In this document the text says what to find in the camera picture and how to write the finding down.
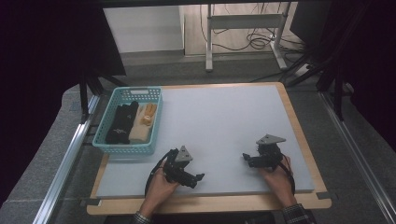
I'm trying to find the person's right hand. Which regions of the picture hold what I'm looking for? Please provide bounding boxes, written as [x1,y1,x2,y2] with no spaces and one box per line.
[260,155,297,209]

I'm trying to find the white metal stand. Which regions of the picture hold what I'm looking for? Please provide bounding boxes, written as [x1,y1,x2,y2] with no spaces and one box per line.
[205,3,289,73]

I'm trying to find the person's left hand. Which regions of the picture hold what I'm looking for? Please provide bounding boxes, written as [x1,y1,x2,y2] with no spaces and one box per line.
[138,169,180,217]

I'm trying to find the dark curtain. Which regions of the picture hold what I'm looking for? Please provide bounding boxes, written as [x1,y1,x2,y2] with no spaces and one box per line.
[0,0,125,206]
[342,0,396,153]

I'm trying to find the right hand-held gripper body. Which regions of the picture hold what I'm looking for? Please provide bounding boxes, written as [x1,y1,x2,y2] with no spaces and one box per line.
[256,133,287,172]

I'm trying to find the white power strip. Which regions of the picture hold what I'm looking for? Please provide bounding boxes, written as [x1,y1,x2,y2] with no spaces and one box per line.
[293,63,312,77]

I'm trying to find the white panel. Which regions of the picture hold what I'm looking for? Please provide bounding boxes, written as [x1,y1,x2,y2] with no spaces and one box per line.
[102,6,185,54]

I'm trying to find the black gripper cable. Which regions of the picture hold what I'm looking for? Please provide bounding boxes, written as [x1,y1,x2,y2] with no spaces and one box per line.
[144,148,172,198]
[278,153,296,195]

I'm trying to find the aluminium rail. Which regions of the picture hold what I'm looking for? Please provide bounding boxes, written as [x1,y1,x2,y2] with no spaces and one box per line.
[320,91,396,218]
[32,94,101,224]

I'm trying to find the black tripod stand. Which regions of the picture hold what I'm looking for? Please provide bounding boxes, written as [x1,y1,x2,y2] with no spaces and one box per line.
[286,0,354,122]
[78,68,129,124]

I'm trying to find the black floor cables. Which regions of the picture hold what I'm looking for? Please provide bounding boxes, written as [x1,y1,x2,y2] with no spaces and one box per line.
[199,3,309,63]

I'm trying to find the grey foam mat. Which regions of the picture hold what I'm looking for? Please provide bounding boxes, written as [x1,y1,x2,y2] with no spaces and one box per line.
[96,85,315,199]

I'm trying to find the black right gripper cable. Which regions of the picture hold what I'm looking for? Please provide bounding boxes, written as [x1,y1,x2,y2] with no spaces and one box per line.
[278,153,296,195]

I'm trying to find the teal plastic basket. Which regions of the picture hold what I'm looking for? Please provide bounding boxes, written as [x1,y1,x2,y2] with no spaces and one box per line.
[92,86,163,156]

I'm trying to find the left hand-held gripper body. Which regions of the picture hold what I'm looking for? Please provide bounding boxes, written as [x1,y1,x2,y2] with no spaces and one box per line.
[163,145,193,184]

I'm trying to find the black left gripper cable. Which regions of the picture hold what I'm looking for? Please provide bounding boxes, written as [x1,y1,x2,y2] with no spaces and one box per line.
[144,148,172,198]

